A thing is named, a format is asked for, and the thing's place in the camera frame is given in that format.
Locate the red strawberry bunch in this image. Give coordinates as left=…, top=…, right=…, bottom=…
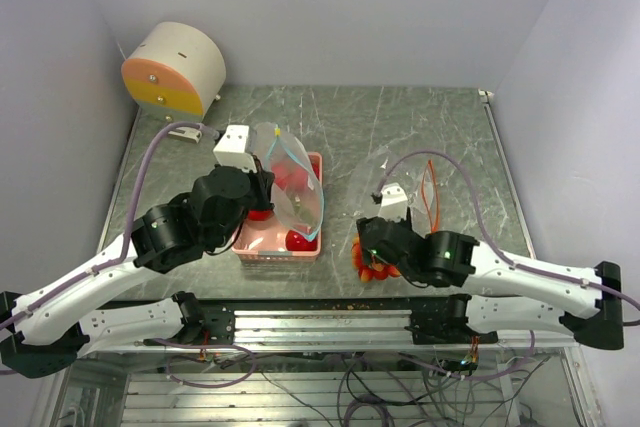
left=351, top=236, right=402, bottom=283

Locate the clear blue-zipper zip bag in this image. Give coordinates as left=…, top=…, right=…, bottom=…
left=254, top=122, right=324, bottom=241

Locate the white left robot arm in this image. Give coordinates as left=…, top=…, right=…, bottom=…
left=1, top=164, right=275, bottom=379

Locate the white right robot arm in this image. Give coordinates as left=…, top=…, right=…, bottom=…
left=357, top=217, right=624, bottom=351

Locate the clear red-zipper zip bag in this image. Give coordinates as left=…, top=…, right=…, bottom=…
left=346, top=147, right=441, bottom=233

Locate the red apple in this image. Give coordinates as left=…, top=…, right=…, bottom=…
left=247, top=209, right=273, bottom=222

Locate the pink perforated plastic basket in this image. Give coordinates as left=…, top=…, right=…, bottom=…
left=231, top=152, right=323, bottom=263

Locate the pink-red apple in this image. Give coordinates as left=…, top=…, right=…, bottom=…
left=270, top=159, right=316, bottom=194

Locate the round cream drawer cabinet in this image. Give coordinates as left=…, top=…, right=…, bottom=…
left=121, top=21, right=226, bottom=122

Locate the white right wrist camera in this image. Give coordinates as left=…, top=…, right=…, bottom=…
left=372, top=182, right=410, bottom=222

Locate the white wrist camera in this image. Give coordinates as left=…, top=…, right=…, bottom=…
left=372, top=182, right=410, bottom=222
left=213, top=124, right=257, bottom=173

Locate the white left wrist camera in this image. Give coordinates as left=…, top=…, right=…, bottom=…
left=213, top=124, right=257, bottom=173

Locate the small metal bracket block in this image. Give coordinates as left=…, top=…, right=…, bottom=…
left=164, top=122, right=203, bottom=144

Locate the aluminium frame rail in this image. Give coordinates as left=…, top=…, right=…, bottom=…
left=54, top=307, right=581, bottom=353

